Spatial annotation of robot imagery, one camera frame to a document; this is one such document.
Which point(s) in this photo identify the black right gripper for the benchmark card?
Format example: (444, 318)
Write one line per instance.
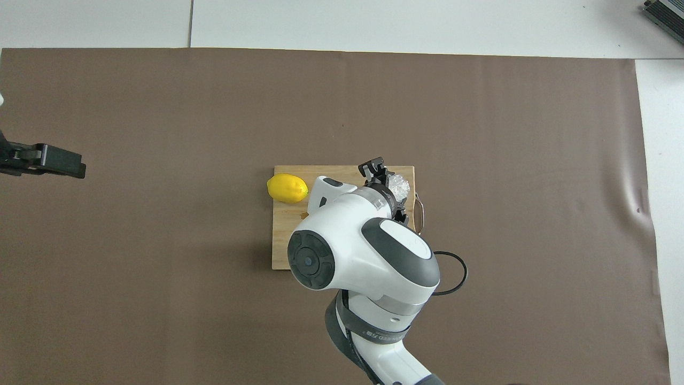
(389, 193)

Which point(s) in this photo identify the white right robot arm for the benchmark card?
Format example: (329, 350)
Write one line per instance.
(363, 251)

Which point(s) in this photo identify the yellow lemon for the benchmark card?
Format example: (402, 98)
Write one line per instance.
(287, 188)

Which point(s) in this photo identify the clear textured glass cup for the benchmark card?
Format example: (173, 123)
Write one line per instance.
(399, 186)

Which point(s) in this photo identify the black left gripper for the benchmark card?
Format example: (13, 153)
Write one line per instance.
(4, 158)

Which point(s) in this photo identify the grey ribbed metal device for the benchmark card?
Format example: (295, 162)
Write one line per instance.
(668, 10)

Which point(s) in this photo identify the wooden cutting board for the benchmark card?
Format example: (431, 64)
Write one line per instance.
(280, 240)

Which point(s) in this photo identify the brown table mat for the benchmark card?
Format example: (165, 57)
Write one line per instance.
(160, 267)

